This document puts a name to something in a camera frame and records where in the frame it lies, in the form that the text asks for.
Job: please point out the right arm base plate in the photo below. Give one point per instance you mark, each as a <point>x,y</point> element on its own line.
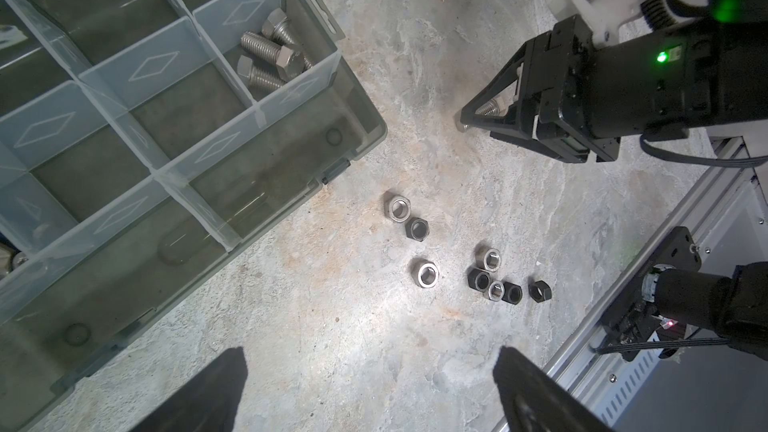
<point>633,316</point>

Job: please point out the silver hex nut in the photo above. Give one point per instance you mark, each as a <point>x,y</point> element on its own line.
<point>495,291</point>
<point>425,274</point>
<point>488,259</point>

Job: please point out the grey compartment organizer box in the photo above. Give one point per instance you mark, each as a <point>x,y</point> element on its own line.
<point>135,164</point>

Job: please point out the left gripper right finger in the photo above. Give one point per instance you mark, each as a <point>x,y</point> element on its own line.
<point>532,401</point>

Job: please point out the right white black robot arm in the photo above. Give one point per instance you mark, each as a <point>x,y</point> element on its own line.
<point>740,53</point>

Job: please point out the aluminium mounting rail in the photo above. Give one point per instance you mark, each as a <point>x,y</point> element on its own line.
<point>705,368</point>

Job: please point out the black hex nut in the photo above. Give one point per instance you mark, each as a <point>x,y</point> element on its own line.
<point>512,293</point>
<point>540,291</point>
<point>479,279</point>
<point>417,229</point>

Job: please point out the silver hex bolt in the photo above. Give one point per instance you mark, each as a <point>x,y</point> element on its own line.
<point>288,61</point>
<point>256,78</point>
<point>278,27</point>
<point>491,108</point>

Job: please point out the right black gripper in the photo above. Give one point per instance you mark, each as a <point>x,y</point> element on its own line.
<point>566,99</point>

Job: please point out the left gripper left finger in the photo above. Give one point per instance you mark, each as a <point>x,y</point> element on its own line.
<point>207,402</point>

